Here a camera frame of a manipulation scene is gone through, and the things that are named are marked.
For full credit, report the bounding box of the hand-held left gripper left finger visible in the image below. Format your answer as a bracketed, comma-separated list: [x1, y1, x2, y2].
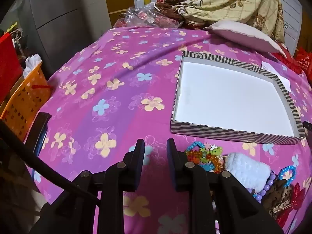
[29, 138, 145, 234]

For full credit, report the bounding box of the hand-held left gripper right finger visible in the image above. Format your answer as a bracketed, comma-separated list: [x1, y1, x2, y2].
[166, 138, 284, 234]

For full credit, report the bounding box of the white fluffy scrunchie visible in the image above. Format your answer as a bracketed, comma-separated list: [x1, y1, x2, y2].
[224, 152, 271, 192]

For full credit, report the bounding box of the striped cardboard box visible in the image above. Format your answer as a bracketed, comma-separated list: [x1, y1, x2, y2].
[170, 51, 305, 145]

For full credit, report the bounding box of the blue bead bracelet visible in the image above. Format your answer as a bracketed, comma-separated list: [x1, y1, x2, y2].
[278, 166, 297, 188]

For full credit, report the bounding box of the leopard print bow hair tie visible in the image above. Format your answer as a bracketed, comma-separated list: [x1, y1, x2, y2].
[269, 185, 296, 221]

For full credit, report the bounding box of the red bow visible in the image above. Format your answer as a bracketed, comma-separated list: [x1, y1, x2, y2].
[275, 183, 306, 228]

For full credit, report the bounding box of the pink floral bedsheet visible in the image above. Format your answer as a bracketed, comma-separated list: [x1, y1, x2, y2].
[24, 26, 312, 234]

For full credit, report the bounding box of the black chair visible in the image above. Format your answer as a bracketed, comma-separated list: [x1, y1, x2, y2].
[24, 112, 51, 157]

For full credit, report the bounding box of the orange plastic basket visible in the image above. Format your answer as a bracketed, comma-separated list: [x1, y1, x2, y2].
[0, 62, 51, 142]

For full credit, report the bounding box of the white paper note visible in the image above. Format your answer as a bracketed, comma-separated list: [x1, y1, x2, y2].
[261, 61, 292, 93]

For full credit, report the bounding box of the clear plastic bag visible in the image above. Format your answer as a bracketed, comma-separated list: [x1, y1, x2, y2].
[124, 4, 181, 28]

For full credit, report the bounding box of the white plastic bag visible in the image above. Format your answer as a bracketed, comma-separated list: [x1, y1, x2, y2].
[26, 53, 42, 75]

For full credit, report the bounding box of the white pillow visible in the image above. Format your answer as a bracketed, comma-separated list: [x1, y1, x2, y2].
[203, 20, 288, 56]

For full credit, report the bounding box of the red cloth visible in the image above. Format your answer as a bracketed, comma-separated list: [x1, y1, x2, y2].
[272, 43, 303, 75]

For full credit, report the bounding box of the red paper bag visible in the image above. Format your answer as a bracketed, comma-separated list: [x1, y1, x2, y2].
[0, 32, 23, 104]

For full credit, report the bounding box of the grey cabinet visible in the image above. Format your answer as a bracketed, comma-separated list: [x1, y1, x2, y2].
[28, 0, 111, 72]

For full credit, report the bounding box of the red shopping bag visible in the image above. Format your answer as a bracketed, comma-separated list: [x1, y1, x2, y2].
[295, 47, 312, 80]

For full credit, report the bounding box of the beige floral quilt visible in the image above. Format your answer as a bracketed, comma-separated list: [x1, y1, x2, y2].
[156, 0, 285, 42]

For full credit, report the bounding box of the colourful bead bracelet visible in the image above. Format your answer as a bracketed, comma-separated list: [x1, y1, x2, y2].
[186, 141, 216, 172]
[186, 150, 223, 168]

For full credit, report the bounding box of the green flower bead bracelet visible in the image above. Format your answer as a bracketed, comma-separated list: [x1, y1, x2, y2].
[201, 144, 223, 160]

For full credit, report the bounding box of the purple bead bracelet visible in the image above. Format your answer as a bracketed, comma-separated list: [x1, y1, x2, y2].
[246, 172, 277, 204]

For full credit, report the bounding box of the black cable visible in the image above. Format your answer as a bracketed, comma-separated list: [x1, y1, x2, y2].
[0, 120, 101, 207]

